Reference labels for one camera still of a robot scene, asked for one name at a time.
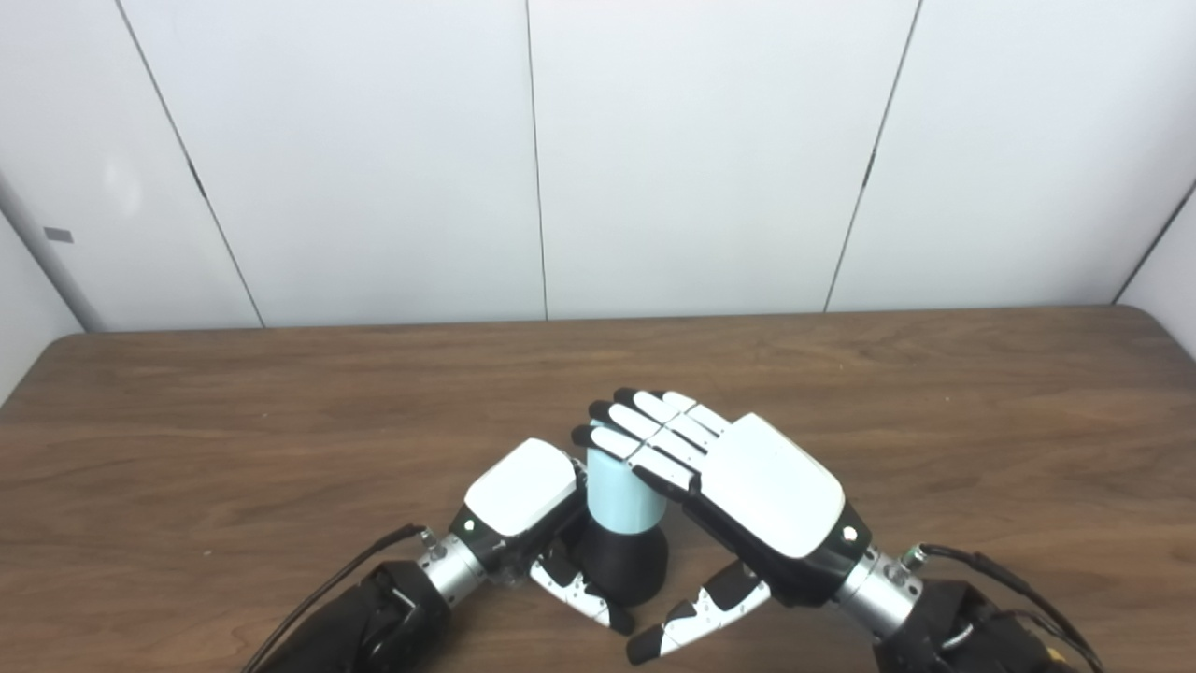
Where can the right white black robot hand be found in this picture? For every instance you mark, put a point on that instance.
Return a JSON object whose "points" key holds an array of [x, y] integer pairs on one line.
{"points": [[775, 486]]}

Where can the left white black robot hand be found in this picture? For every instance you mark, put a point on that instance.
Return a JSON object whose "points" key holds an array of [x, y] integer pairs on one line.
{"points": [[523, 486]]}

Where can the black flared nozzle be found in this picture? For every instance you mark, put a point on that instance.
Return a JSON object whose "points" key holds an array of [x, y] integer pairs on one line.
{"points": [[626, 565]]}

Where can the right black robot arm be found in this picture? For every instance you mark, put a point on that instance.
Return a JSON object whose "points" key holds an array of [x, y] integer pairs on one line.
{"points": [[953, 626]]}

